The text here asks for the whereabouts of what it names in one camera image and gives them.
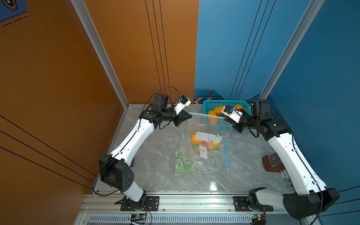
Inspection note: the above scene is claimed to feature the blue zipper clear bag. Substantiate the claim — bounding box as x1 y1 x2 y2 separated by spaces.
196 144 230 174

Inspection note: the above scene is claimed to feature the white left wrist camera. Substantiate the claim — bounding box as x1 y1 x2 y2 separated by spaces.
174 95 191 115

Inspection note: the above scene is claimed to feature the aluminium corner post right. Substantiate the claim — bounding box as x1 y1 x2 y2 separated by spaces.
259 0 324 99

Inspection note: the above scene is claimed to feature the teal plastic basket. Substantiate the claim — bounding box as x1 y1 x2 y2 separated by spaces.
203 99 252 115

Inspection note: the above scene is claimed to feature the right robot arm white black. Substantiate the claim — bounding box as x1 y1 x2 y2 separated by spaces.
222 99 340 220

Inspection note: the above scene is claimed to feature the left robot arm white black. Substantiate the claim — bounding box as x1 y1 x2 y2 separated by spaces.
99 93 192 210

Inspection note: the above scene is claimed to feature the clear zip-top bag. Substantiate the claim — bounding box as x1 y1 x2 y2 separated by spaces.
187 112 233 143

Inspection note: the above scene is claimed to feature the clear labelled zip bag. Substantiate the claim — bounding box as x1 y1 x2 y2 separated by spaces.
191 144 218 160

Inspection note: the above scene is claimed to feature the yellow mango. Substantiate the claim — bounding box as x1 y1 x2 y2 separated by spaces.
212 142 222 148

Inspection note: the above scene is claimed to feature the red pink mango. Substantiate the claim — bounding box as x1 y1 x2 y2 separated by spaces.
203 142 214 150

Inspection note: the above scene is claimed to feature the aluminium corner post left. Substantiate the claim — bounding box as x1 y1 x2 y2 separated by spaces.
70 0 129 109

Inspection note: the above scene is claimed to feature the green printed zip bag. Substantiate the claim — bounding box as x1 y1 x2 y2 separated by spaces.
175 149 195 175

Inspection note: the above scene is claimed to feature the green circuit board left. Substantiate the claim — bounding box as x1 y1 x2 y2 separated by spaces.
130 214 147 225

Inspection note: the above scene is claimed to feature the brown wedge stand clear plate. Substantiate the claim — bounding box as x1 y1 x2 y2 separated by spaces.
262 152 286 173

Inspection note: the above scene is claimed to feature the right circuit board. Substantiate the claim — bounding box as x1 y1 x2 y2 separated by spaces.
250 214 266 225

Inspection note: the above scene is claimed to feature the aluminium corner post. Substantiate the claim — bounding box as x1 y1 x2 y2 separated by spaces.
70 0 129 109
259 0 324 99

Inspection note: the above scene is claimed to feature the orange mango top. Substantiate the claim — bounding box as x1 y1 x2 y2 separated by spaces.
213 106 224 116

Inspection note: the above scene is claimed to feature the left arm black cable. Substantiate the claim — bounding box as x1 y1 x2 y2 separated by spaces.
91 86 181 197

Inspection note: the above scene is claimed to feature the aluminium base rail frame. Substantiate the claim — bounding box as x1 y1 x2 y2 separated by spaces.
75 191 314 225

